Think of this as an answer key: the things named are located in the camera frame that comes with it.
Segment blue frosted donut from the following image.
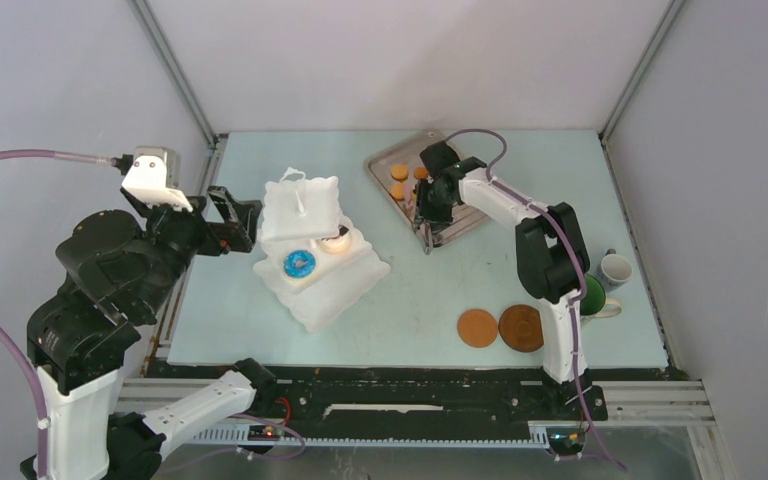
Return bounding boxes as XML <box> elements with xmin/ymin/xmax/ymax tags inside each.
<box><xmin>283</xmin><ymin>249</ymin><xmax>317</xmax><ymax>279</ymax></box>

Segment white spare arm link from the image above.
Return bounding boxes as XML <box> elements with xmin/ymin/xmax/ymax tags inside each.
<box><xmin>104</xmin><ymin>372</ymin><xmax>256</xmax><ymax>479</ymax></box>

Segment white chocolate donut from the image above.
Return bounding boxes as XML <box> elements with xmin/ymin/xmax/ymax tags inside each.
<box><xmin>317</xmin><ymin>225</ymin><xmax>353</xmax><ymax>254</ymax></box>

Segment stainless steel tray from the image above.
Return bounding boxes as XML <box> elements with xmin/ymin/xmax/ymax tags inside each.
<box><xmin>364</xmin><ymin>130</ymin><xmax>489</xmax><ymax>249</ymax></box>

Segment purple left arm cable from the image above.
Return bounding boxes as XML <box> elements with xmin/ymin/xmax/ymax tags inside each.
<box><xmin>0</xmin><ymin>148</ymin><xmax>127</xmax><ymax>480</ymax></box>

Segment pink-tipped metal tongs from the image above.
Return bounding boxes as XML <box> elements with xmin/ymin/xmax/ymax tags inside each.
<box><xmin>408</xmin><ymin>180</ymin><xmax>434</xmax><ymax>255</ymax></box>

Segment brown cookie rear right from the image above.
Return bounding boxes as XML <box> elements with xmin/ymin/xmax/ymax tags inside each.
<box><xmin>413</xmin><ymin>166</ymin><xmax>429</xmax><ymax>180</ymax></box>

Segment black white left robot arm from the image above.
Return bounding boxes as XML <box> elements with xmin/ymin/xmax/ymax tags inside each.
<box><xmin>20</xmin><ymin>186</ymin><xmax>276</xmax><ymax>479</ymax></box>

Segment white grey mug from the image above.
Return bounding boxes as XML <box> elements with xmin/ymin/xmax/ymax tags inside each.
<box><xmin>595</xmin><ymin>249</ymin><xmax>634</xmax><ymax>292</ymax></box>

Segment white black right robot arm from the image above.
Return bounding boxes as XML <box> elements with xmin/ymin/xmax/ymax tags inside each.
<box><xmin>413</xmin><ymin>141</ymin><xmax>589</xmax><ymax>418</ymax></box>

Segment light brown coaster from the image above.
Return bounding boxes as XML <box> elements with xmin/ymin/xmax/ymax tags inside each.
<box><xmin>456</xmin><ymin>309</ymin><xmax>498</xmax><ymax>348</ymax></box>

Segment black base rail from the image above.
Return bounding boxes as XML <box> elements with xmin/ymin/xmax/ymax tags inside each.
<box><xmin>138</xmin><ymin>360</ymin><xmax>611</xmax><ymax>444</ymax></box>

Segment dark brown wooden saucer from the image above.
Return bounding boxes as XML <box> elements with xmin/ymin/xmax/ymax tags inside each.
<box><xmin>498</xmin><ymin>304</ymin><xmax>544</xmax><ymax>353</ymax></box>

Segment orange cookie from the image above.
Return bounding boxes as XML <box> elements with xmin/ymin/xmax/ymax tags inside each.
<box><xmin>390</xmin><ymin>164</ymin><xmax>410</xmax><ymax>182</ymax></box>
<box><xmin>389</xmin><ymin>182</ymin><xmax>408</xmax><ymax>202</ymax></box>

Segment orange cookie front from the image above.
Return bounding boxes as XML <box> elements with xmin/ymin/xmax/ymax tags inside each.
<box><xmin>389</xmin><ymin>182</ymin><xmax>408</xmax><ymax>202</ymax></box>

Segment orange cookie rear left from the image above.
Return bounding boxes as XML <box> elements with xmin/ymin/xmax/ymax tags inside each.
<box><xmin>390</xmin><ymin>164</ymin><xmax>410</xmax><ymax>182</ymax></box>

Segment green interior floral mug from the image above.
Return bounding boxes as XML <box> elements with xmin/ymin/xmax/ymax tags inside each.
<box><xmin>580</xmin><ymin>274</ymin><xmax>623</xmax><ymax>319</ymax></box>

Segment white three-tier dessert stand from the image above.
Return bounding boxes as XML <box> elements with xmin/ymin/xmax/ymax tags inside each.
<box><xmin>253</xmin><ymin>167</ymin><xmax>391</xmax><ymax>334</ymax></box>

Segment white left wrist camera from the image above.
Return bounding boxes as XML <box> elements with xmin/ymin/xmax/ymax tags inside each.
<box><xmin>121</xmin><ymin>146</ymin><xmax>192</xmax><ymax>212</ymax></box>

